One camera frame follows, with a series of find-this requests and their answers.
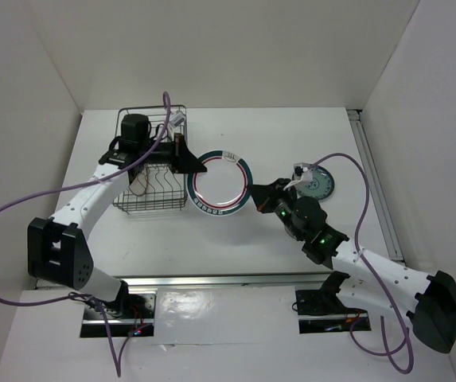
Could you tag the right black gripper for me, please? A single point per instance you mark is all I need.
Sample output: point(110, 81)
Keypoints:
point(265, 195)

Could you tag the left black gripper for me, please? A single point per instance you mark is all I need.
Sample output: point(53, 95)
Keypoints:
point(185, 161)

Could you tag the teal red rimmed plate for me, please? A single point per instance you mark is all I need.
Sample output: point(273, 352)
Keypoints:
point(222, 189)

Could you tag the blue floral small plate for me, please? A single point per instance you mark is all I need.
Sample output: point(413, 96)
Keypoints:
point(320, 188)

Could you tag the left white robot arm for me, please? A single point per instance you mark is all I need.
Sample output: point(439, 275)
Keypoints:
point(57, 247)

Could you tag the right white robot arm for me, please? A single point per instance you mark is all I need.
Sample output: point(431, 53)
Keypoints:
point(360, 278)

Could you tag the metal wire dish rack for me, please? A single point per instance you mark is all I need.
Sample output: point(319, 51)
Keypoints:
point(156, 188)

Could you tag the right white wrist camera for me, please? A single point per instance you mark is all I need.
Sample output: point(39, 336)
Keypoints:
point(302, 174)

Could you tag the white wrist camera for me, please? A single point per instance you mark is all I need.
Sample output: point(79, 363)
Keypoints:
point(302, 174)
point(175, 120)

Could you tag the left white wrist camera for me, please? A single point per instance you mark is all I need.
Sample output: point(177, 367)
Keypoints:
point(175, 120)

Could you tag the aluminium front rail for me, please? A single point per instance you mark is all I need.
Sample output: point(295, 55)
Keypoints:
point(245, 280)

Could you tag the aluminium rail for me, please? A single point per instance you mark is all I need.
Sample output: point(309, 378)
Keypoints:
point(380, 204)
point(245, 280)

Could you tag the aluminium right side rail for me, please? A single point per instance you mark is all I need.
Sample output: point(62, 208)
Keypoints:
point(380, 204)

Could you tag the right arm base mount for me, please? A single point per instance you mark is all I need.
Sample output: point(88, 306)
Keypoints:
point(321, 311)

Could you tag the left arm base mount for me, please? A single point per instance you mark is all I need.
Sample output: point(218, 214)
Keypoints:
point(139, 320)

